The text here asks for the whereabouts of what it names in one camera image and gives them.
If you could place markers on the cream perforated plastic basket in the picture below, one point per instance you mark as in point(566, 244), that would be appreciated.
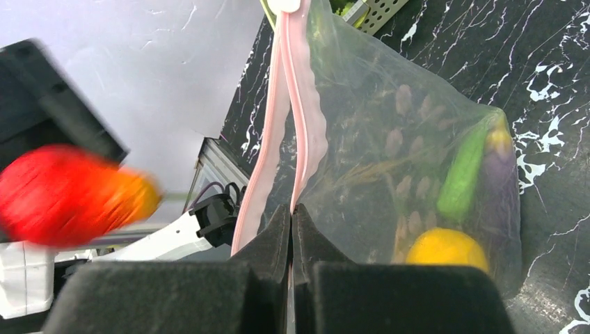
point(367, 16)

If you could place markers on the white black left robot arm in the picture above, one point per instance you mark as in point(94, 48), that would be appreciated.
point(27, 272)

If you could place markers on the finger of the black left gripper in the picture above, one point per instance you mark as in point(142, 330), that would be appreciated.
point(39, 107)

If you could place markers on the green leafy vegetable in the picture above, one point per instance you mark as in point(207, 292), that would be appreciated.
point(458, 190)

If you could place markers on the purple eggplant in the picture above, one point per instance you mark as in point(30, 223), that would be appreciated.
point(500, 203)

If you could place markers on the yellow lemon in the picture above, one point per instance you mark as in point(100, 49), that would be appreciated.
point(448, 247)

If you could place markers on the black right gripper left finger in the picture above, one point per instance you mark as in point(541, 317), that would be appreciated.
point(245, 294)

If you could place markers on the red pepper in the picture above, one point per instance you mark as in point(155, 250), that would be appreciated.
point(61, 196)

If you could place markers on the clear zip top bag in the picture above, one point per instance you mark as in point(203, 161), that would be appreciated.
point(364, 139)

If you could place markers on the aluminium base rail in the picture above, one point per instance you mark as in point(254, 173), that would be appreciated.
point(216, 166)

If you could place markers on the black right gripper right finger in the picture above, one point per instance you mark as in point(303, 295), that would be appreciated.
point(332, 294)

